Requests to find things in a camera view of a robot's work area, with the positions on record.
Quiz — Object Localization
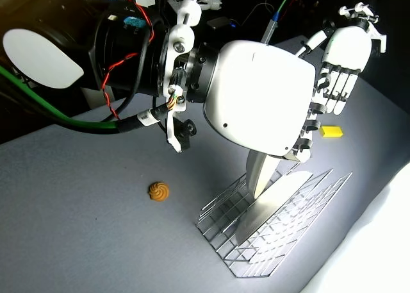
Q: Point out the silver wire dish rack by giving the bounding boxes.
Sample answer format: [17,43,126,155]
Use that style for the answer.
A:
[194,163,354,278]

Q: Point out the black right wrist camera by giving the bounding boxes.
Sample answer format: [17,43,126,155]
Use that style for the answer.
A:
[174,119,198,150]

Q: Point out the green cable with grey plug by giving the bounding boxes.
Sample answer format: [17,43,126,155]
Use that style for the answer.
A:
[261,0,298,46]

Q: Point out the white plate with smudged centre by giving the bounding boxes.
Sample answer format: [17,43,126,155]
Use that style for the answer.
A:
[235,171,314,246]

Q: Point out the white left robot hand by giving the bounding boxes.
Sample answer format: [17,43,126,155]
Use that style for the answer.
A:
[299,19,373,116]

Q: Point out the orange swirl cookie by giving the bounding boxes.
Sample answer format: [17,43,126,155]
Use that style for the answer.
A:
[147,181,171,203]

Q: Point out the white backdrop cloth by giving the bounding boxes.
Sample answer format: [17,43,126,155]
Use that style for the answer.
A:
[300,160,410,293]

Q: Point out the yellow rectangular block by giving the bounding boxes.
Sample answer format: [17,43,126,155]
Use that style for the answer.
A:
[319,125,344,138]

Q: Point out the black box with blue light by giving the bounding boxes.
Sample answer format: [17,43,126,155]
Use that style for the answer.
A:
[206,16,238,31]

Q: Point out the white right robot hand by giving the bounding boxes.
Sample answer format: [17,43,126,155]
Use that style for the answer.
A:
[203,39,323,164]

